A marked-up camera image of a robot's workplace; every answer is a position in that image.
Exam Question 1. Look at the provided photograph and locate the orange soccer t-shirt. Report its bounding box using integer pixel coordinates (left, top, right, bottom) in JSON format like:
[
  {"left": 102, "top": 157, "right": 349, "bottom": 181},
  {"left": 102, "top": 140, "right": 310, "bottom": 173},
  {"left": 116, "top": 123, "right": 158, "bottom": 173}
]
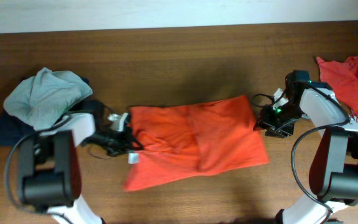
[{"left": 124, "top": 95, "right": 269, "bottom": 192}]

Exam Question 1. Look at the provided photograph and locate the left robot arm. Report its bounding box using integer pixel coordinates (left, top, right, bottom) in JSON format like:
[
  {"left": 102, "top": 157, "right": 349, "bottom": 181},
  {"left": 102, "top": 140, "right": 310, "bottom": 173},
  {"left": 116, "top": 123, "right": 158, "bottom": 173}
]
[{"left": 13, "top": 100, "right": 143, "bottom": 223}]

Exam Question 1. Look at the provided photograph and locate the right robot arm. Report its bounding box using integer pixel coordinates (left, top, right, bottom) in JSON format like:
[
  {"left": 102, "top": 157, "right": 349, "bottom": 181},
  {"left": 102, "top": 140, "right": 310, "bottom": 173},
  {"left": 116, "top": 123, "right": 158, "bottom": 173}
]
[{"left": 254, "top": 70, "right": 358, "bottom": 224}]

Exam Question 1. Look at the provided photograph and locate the red shirt at right edge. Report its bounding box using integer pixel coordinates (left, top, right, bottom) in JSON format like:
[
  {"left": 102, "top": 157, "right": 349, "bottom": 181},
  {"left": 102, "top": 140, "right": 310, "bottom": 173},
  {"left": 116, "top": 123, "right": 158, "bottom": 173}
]
[{"left": 316, "top": 57, "right": 358, "bottom": 117}]

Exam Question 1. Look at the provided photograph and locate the light grey folded shirt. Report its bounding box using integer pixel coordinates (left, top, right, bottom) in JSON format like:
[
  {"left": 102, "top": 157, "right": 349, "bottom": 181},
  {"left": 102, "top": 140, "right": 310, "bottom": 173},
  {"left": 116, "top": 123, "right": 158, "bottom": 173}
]
[{"left": 3, "top": 67, "right": 93, "bottom": 130}]

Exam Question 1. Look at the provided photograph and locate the dark navy folded garment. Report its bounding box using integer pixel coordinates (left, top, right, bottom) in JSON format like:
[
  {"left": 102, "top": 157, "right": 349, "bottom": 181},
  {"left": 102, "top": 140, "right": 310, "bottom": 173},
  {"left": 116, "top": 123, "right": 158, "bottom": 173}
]
[{"left": 0, "top": 77, "right": 90, "bottom": 147}]

